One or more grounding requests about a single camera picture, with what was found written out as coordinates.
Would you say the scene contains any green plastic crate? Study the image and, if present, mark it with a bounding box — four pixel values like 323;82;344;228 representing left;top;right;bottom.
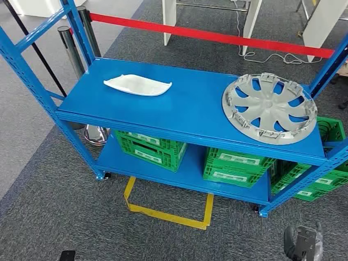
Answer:
202;147;276;189
113;130;188;173
270;116;348;202

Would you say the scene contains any white floor cable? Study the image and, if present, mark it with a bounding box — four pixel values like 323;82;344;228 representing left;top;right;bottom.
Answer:
233;0;323;66

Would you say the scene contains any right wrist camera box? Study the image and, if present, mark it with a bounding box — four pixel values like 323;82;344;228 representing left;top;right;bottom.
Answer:
294;226;318;261

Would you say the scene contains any blue metal shelf rack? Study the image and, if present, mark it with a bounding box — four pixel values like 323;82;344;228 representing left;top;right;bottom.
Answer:
0;0;348;219

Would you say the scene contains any white curved plastic part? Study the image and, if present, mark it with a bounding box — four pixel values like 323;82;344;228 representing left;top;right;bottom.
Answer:
103;73;173;97

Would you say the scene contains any white desk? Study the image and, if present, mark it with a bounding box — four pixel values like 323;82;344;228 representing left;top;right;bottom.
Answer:
297;0;348;63
162;0;263;57

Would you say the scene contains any white floor box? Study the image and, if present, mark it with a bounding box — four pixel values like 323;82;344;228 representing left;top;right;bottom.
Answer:
10;0;88;18

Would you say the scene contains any grey plastic wheel hubcap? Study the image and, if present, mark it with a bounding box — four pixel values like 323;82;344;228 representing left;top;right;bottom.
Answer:
221;72;318;146

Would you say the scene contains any chrome stanchion post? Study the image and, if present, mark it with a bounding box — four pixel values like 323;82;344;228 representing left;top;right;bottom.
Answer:
57;25;111;147
77;5;102;59

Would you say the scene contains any black office chair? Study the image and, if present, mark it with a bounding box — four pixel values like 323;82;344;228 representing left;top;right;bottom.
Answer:
330;72;348;111

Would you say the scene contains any black barrier belt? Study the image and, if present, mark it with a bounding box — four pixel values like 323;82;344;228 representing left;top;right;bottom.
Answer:
2;0;67;98

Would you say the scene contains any red barrier belt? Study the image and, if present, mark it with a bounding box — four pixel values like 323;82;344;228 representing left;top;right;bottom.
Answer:
89;13;335;59

